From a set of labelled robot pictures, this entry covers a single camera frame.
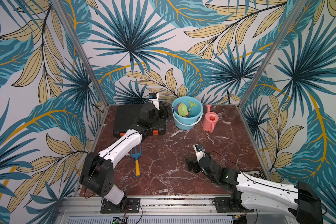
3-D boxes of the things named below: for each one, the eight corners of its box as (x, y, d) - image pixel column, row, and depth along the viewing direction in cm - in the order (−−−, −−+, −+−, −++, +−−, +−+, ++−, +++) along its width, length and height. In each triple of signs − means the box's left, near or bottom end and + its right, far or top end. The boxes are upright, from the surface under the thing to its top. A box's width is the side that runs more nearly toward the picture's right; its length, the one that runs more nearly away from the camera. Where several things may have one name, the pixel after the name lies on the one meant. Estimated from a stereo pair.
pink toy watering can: (201, 131, 104) (204, 122, 96) (204, 113, 115) (207, 104, 107) (213, 134, 103) (217, 125, 94) (215, 116, 114) (219, 107, 105)
